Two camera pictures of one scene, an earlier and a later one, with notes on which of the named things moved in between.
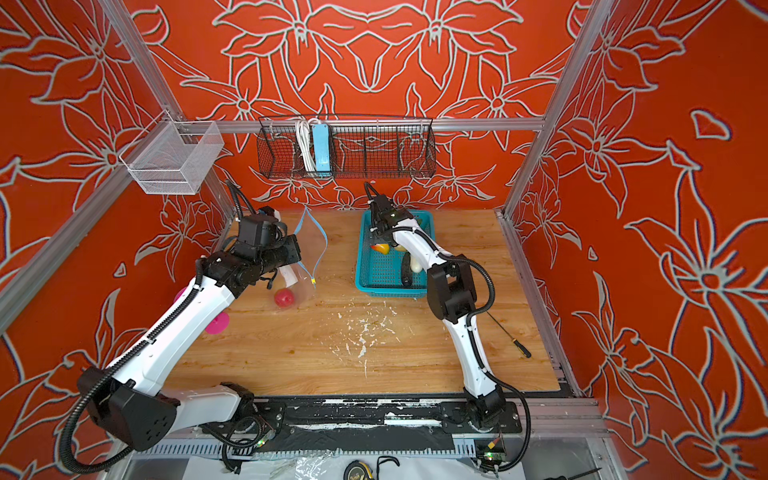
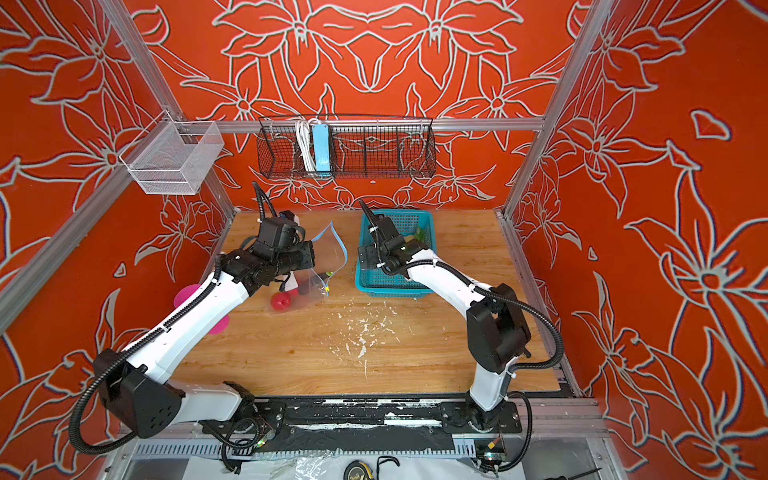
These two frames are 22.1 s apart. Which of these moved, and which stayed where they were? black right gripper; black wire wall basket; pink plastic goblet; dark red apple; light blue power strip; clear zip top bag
Moved: black right gripper; clear zip top bag
Stayed: dark red apple; light blue power strip; pink plastic goblet; black wire wall basket
